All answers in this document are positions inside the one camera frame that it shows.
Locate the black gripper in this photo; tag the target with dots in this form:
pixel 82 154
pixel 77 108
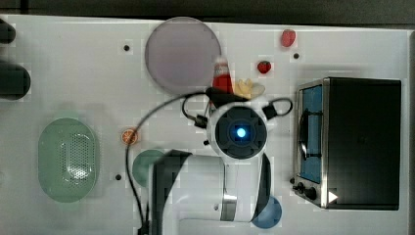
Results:
pixel 219 98

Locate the red ketchup bottle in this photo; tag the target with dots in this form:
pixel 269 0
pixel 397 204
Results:
pixel 221 76

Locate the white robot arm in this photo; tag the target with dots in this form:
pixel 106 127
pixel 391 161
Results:
pixel 231 185

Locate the grey round plate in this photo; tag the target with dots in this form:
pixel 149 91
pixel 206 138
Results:
pixel 180 54

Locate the peeled toy banana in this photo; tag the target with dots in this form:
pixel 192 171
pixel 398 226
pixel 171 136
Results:
pixel 248 89

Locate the red toy strawberry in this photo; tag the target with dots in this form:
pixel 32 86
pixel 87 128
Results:
pixel 264 67

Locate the pink toy strawberry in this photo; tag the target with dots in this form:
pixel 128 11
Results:
pixel 288 37

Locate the orange slice toy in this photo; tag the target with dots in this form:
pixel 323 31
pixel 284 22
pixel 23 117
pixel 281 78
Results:
pixel 129 136

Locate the green metal mug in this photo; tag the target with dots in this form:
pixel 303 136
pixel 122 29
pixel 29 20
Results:
pixel 142 163

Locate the blue cup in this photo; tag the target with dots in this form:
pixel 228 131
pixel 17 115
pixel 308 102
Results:
pixel 270 215

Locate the silver toaster oven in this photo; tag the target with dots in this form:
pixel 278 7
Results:
pixel 348 143

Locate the green oval colander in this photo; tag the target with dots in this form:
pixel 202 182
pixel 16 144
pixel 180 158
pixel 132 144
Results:
pixel 67 160

